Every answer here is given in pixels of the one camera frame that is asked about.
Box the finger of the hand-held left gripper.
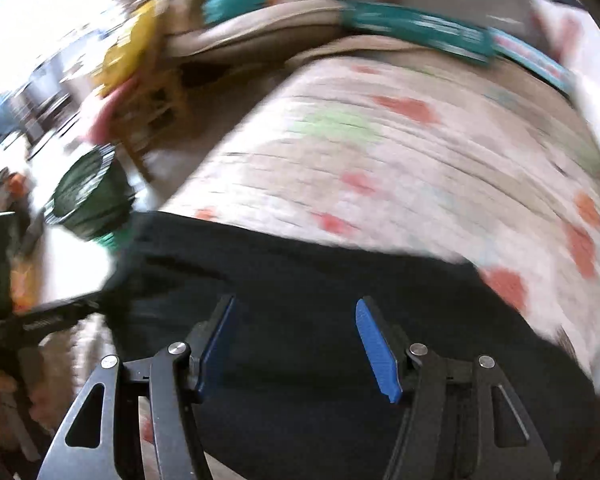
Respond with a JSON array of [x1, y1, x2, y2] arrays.
[[27, 285, 126, 333]]

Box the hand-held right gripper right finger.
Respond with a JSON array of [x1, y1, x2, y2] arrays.
[[355, 297, 557, 480]]

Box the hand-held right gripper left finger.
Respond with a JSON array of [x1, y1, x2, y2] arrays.
[[37, 294, 237, 480]]

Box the black pants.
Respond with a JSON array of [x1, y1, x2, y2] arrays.
[[102, 210, 597, 480]]

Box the green woven basket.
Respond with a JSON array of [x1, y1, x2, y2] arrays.
[[44, 144, 137, 241]]

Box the printed blanket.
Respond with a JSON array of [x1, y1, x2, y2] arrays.
[[70, 55, 600, 396]]

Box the pink cloth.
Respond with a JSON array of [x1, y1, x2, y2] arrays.
[[86, 80, 133, 147]]

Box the wooden chair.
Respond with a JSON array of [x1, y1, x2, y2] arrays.
[[112, 60, 191, 183]]

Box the yellow bag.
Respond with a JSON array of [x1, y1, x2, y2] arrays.
[[94, 0, 162, 97]]

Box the beige cushion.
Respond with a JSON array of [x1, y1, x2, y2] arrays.
[[164, 0, 353, 61]]

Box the teal cloth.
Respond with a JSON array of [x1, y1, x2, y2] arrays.
[[201, 0, 303, 27]]

